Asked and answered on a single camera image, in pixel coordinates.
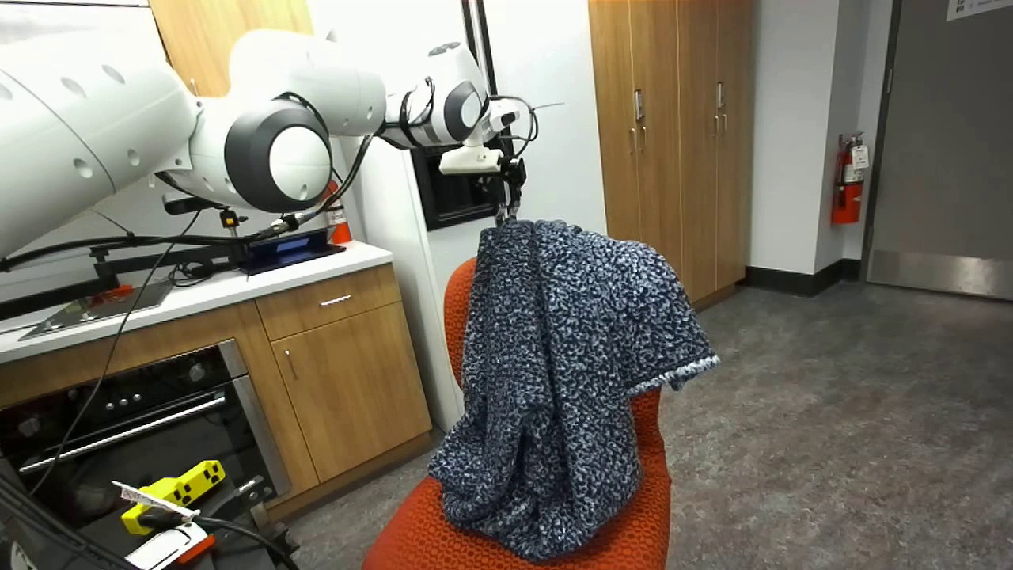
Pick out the blue speckled fleece blanket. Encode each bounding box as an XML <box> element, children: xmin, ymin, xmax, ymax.
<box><xmin>431</xmin><ymin>220</ymin><xmax>718</xmax><ymax>563</ymax></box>

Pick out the yellow black handheld device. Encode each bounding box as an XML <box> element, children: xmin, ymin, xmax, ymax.
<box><xmin>122</xmin><ymin>460</ymin><xmax>229</xmax><ymax>537</ymax></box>

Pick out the orange fabric chair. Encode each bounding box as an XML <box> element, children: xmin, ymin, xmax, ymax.
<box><xmin>364</xmin><ymin>256</ymin><xmax>670</xmax><ymax>570</ymax></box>

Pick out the red fire extinguisher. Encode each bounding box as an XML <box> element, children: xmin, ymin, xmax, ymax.
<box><xmin>831</xmin><ymin>133</ymin><xmax>869</xmax><ymax>227</ymax></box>

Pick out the white countertop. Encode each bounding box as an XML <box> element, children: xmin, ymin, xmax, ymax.
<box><xmin>0</xmin><ymin>239</ymin><xmax>394</xmax><ymax>364</ymax></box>

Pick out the black stereo camera on stand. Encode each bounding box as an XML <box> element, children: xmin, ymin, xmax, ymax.
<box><xmin>161</xmin><ymin>195</ymin><xmax>243</xmax><ymax>263</ymax></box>

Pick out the black built-in oven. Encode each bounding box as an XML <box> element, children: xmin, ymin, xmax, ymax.
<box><xmin>0</xmin><ymin>342</ymin><xmax>293</xmax><ymax>570</ymax></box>

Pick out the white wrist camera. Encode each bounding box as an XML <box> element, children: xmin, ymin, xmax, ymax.
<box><xmin>442</xmin><ymin>144</ymin><xmax>504</xmax><ymax>173</ymax></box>

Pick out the blue flat box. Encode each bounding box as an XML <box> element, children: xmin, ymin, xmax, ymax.
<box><xmin>240</xmin><ymin>231</ymin><xmax>334</xmax><ymax>272</ymax></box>

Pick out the tall wooden cabinet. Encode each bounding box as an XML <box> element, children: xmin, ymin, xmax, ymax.
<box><xmin>590</xmin><ymin>0</ymin><xmax>759</xmax><ymax>308</ymax></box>

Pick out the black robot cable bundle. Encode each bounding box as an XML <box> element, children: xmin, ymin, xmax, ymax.
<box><xmin>0</xmin><ymin>135</ymin><xmax>377</xmax><ymax>499</ymax></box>

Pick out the white refrigerator with dispenser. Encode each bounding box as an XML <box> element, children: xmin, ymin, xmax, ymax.
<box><xmin>303</xmin><ymin>0</ymin><xmax>612</xmax><ymax>434</ymax></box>

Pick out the wooden base cabinet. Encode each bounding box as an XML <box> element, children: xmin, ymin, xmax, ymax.
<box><xmin>0</xmin><ymin>266</ymin><xmax>434</xmax><ymax>520</ymax></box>

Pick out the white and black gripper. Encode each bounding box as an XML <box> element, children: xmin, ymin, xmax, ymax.
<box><xmin>488</xmin><ymin>96</ymin><xmax>526</xmax><ymax>226</ymax></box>

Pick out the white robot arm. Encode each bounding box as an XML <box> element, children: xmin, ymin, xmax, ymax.
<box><xmin>0</xmin><ymin>29</ymin><xmax>526</xmax><ymax>256</ymax></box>

